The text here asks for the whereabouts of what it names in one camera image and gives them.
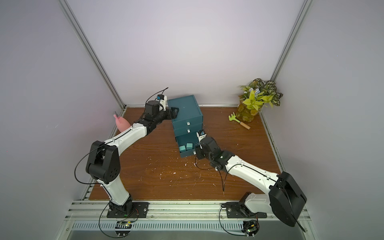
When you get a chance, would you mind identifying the teal plug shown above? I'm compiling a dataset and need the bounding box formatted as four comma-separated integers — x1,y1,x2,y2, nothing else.
179,146,186,153
186,143,194,151

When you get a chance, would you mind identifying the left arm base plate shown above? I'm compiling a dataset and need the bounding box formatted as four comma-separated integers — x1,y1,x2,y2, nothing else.
107,201,149,219

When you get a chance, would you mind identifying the electronics board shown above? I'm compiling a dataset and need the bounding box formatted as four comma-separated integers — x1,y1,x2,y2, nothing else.
115,221,133,238
242,220,260,238

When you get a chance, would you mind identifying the aluminium front rail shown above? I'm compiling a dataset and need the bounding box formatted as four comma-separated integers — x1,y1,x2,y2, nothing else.
64,200,311,222

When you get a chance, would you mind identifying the green toy rake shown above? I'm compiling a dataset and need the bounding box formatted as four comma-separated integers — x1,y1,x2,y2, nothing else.
229,113,251,130

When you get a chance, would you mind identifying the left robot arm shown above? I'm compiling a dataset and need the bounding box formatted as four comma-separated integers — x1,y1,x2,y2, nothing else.
86,100,180,215

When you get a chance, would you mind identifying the left electronics board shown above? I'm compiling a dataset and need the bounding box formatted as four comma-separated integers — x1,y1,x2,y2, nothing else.
115,221,133,238

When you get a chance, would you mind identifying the artificial plant in vase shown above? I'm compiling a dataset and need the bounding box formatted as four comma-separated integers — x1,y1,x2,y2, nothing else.
235,78,283,123

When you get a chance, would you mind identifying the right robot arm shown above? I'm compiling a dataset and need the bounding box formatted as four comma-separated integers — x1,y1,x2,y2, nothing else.
196,135,307,231

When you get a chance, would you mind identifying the pink spray bottle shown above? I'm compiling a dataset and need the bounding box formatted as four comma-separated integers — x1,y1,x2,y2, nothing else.
114,112,131,133

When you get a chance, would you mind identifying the teal drawer cabinet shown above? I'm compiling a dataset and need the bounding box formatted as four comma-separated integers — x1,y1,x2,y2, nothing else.
168,95,203,158

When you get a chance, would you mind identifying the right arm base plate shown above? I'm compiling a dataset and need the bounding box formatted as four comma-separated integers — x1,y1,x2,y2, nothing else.
222,202,268,219

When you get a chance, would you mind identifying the right electronics board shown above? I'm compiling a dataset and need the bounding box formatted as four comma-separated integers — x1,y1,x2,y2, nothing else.
242,220,260,238

